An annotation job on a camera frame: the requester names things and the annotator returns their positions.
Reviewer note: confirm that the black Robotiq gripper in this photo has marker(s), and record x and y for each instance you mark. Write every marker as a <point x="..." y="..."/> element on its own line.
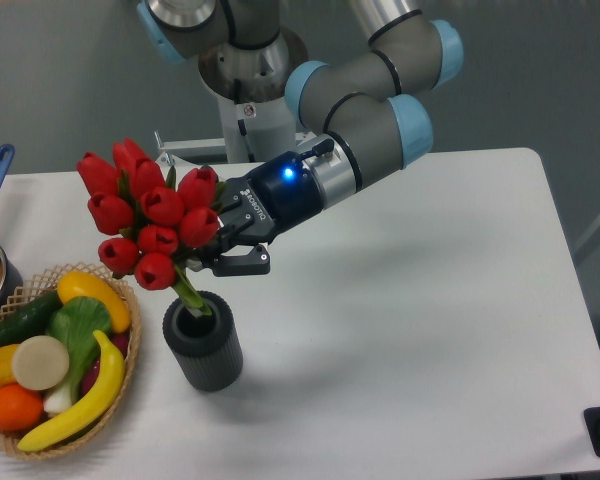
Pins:
<point x="275" y="197"/>

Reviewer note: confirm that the red tulip bouquet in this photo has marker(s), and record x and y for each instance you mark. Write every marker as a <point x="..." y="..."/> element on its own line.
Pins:
<point x="154" y="221"/>

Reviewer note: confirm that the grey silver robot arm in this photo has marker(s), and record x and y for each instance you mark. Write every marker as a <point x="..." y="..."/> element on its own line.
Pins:
<point x="316" y="134"/>

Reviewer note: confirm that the dark grey ribbed vase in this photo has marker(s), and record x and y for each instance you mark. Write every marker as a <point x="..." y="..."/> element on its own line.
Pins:
<point x="206" y="347"/>

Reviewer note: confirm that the dark red vegetable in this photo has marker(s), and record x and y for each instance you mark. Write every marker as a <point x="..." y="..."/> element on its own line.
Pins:
<point x="121" y="341"/>

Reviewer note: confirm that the yellow squash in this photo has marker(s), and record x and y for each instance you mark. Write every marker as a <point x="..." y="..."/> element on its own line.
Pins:
<point x="79" y="283"/>

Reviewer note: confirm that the green bok choy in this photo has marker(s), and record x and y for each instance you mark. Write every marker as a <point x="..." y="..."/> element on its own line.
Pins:
<point x="73" y="325"/>

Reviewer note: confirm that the woven wicker basket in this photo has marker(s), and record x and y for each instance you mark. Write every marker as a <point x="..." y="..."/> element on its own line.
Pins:
<point x="40" y="284"/>

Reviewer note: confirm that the yellow banana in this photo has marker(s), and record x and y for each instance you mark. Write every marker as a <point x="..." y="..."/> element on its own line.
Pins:
<point x="86" y="410"/>

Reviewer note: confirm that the green cucumber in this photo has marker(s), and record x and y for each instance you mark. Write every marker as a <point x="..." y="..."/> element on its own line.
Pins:
<point x="29" y="320"/>

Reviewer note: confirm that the beige round disc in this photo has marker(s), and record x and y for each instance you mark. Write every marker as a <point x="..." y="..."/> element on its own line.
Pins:
<point x="40" y="363"/>

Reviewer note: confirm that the orange fruit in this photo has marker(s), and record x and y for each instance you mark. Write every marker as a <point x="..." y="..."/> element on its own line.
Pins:
<point x="20" y="408"/>

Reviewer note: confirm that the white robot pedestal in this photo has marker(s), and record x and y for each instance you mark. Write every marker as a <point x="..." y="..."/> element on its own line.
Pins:
<point x="252" y="132"/>

